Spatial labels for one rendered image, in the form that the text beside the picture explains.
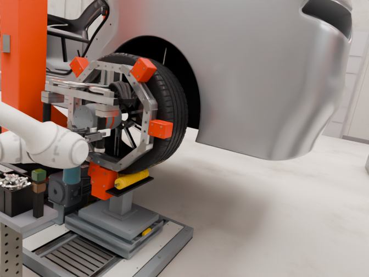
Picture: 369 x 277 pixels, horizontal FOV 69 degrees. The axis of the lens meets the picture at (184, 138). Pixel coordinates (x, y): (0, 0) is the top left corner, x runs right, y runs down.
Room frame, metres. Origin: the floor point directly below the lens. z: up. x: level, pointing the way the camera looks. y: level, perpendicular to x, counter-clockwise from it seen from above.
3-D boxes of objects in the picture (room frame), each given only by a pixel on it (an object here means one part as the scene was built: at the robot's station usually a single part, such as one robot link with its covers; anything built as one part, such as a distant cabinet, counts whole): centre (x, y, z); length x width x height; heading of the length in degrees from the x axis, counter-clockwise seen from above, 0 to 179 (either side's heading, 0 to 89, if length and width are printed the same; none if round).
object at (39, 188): (1.01, 0.56, 0.59); 0.04 x 0.04 x 0.04; 65
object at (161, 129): (1.26, 0.12, 0.85); 0.09 x 0.08 x 0.07; 65
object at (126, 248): (1.56, 0.36, 0.13); 0.50 x 0.36 x 0.10; 65
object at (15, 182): (1.09, 0.71, 0.51); 0.20 x 0.14 x 0.13; 65
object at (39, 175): (1.01, 0.56, 0.64); 0.04 x 0.04 x 0.04; 65
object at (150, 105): (1.39, 0.41, 0.85); 0.54 x 0.07 x 0.54; 65
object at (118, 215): (1.55, 0.34, 0.32); 0.40 x 0.30 x 0.28; 65
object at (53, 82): (1.32, 0.55, 1.03); 0.19 x 0.18 x 0.11; 155
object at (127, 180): (1.43, 0.26, 0.51); 0.29 x 0.06 x 0.06; 155
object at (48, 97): (1.28, 0.65, 0.93); 0.09 x 0.05 x 0.05; 155
